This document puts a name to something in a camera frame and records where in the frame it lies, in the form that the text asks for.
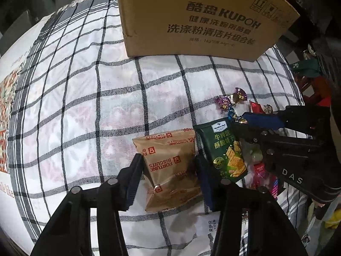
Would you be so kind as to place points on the white snack packet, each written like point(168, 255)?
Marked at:
point(210, 232)

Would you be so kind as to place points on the brown biscuit packet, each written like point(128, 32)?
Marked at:
point(167, 165)

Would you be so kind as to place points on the purple wrapped candy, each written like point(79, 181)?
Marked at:
point(235, 98)

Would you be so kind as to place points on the red orange cloth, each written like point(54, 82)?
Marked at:
point(319, 90)

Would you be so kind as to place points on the black white checkered tablecloth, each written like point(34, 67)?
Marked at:
point(93, 98)

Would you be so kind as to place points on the green cap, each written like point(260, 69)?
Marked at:
point(306, 68)

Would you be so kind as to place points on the blue wrapped candy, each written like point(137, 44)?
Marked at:
point(234, 116)

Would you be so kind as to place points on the yellow cloth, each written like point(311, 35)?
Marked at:
point(333, 218)

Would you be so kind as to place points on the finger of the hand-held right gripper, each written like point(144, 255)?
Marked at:
point(253, 136)
point(262, 120)

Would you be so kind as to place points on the green cracker packet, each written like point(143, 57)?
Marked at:
point(221, 152)

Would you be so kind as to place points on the cardboard box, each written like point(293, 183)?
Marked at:
point(202, 18)

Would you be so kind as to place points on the patterned table cover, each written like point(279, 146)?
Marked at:
point(10, 112)

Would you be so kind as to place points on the pink snack packet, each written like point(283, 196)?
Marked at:
point(262, 178)

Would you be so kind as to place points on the clear green candy packet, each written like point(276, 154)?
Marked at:
point(250, 152)

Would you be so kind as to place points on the red snack packet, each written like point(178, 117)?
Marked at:
point(259, 108)

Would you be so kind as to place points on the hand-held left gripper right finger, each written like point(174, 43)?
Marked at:
point(206, 188)

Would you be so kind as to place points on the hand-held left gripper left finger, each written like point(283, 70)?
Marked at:
point(132, 189)

